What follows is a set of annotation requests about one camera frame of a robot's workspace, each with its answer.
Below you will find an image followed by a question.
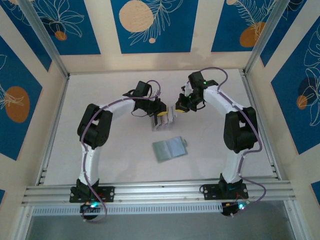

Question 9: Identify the aluminium frame post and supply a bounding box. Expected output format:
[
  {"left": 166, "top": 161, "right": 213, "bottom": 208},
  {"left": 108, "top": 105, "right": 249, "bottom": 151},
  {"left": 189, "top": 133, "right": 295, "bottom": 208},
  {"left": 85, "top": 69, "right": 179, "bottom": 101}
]
[
  {"left": 16, "top": 0, "right": 71, "bottom": 79},
  {"left": 242, "top": 0, "right": 295, "bottom": 76}
]

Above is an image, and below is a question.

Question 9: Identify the white slotted cable duct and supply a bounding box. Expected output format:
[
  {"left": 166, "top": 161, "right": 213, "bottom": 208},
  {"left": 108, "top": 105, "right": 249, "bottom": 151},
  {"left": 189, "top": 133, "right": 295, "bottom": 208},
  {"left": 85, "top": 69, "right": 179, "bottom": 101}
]
[{"left": 31, "top": 201, "right": 225, "bottom": 217}]

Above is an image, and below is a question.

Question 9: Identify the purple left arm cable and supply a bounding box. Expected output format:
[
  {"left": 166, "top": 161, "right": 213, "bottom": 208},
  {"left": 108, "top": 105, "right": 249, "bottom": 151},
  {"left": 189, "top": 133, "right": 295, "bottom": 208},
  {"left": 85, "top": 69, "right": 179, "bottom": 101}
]
[{"left": 79, "top": 79, "right": 161, "bottom": 224}]

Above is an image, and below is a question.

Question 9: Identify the long aluminium frame rail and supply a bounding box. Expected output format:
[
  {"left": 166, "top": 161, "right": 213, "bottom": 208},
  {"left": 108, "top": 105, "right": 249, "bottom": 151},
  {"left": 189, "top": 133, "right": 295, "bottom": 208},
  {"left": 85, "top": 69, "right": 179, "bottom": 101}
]
[{"left": 21, "top": 177, "right": 298, "bottom": 208}]

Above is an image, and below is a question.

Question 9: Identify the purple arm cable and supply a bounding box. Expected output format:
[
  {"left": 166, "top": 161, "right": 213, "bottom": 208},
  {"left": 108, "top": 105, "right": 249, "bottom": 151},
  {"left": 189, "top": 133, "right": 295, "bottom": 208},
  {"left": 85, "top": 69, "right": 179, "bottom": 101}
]
[
  {"left": 79, "top": 79, "right": 161, "bottom": 224},
  {"left": 201, "top": 66, "right": 267, "bottom": 217}
]

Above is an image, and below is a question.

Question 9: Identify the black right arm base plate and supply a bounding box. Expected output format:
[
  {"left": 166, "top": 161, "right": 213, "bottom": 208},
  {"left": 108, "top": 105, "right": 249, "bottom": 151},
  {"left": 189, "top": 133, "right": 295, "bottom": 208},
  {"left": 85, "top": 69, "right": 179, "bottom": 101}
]
[{"left": 200, "top": 183, "right": 250, "bottom": 201}]

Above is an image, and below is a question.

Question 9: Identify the black controller board with LED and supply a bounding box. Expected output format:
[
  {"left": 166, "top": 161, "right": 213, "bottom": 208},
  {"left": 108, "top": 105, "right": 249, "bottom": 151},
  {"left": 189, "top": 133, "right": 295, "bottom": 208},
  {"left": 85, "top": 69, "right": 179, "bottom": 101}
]
[
  {"left": 221, "top": 201, "right": 251, "bottom": 218},
  {"left": 79, "top": 201, "right": 103, "bottom": 216}
]

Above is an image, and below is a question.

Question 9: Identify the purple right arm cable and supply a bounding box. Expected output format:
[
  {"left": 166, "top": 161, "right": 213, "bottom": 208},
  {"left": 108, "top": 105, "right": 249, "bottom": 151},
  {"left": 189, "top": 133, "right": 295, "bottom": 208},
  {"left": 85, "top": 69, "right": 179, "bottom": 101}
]
[{"left": 201, "top": 66, "right": 267, "bottom": 217}]

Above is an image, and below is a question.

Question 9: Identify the green card holder wallet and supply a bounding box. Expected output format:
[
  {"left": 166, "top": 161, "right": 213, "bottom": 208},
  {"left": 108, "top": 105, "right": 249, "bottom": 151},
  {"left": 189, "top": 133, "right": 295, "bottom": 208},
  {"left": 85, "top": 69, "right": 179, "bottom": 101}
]
[{"left": 152, "top": 135, "right": 189, "bottom": 164}]

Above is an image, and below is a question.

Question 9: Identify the aluminium side rail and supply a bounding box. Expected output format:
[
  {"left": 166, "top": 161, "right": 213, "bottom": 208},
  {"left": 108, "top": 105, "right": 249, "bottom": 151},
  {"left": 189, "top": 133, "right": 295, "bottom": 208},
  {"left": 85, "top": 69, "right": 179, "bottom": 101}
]
[
  {"left": 239, "top": 69, "right": 283, "bottom": 181},
  {"left": 35, "top": 74, "right": 70, "bottom": 186}
]

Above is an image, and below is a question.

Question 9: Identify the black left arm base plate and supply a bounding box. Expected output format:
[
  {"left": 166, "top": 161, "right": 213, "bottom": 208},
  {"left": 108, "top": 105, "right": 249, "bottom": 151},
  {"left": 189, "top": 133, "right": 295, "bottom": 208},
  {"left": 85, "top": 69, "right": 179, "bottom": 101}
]
[{"left": 69, "top": 185, "right": 116, "bottom": 204}]

